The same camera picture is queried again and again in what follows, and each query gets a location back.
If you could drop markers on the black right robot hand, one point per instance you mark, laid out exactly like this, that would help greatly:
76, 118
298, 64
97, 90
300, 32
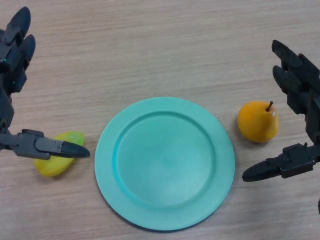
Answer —
305, 82

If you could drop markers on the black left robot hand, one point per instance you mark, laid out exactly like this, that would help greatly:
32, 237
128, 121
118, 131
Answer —
12, 60

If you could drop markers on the yellow orange pear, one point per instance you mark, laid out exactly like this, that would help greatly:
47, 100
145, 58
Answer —
256, 122

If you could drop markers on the teal round plate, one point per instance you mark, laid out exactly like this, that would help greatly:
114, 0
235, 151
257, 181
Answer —
165, 165

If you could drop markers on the yellow green mango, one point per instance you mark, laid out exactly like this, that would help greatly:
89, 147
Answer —
56, 166

